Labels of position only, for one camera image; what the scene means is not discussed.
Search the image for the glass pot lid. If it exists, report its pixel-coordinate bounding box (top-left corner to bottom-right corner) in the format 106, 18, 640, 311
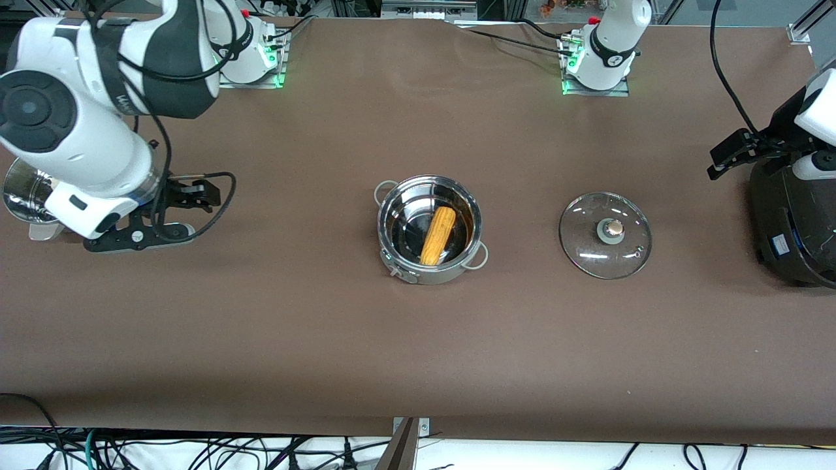
559, 191, 652, 280

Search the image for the yellow corn cob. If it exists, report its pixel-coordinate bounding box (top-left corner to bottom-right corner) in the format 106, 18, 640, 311
419, 206, 457, 266

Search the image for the steel steamer pot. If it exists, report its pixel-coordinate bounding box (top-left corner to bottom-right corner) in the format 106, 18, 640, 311
3, 157, 66, 242

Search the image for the steel cooking pot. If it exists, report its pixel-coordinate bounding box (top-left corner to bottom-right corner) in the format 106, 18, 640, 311
374, 172, 489, 285

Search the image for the black rice cooker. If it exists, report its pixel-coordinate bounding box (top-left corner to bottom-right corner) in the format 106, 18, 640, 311
749, 153, 836, 289

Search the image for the silver metal box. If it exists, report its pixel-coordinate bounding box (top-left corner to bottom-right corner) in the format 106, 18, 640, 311
381, 0, 479, 22

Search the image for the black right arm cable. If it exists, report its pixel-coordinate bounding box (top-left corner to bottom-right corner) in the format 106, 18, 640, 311
82, 0, 238, 243

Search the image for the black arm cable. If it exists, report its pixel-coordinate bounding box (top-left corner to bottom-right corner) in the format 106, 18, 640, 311
711, 0, 762, 139
82, 0, 238, 243

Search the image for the black right camera bracket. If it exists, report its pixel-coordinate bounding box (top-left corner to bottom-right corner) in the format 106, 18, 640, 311
83, 219, 197, 253

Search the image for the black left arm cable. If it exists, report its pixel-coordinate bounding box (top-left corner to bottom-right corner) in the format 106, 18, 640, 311
711, 0, 762, 139

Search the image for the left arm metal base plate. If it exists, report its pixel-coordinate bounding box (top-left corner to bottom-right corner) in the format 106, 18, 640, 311
562, 36, 631, 97

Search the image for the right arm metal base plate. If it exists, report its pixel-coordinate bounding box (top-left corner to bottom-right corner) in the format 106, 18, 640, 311
217, 29, 287, 89

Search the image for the black right base cable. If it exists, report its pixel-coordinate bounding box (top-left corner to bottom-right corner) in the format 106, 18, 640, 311
265, 14, 318, 43

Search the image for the black base cable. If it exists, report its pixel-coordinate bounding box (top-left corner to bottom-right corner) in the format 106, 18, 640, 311
265, 14, 318, 43
457, 18, 570, 57

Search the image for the black looped floor cable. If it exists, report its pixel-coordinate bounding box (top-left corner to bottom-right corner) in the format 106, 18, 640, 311
0, 392, 66, 470

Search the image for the black left base cable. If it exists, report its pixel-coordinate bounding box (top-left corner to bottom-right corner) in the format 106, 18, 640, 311
457, 18, 570, 57

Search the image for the brown camera stand post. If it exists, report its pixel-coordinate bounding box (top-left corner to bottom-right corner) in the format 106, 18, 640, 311
376, 418, 419, 470

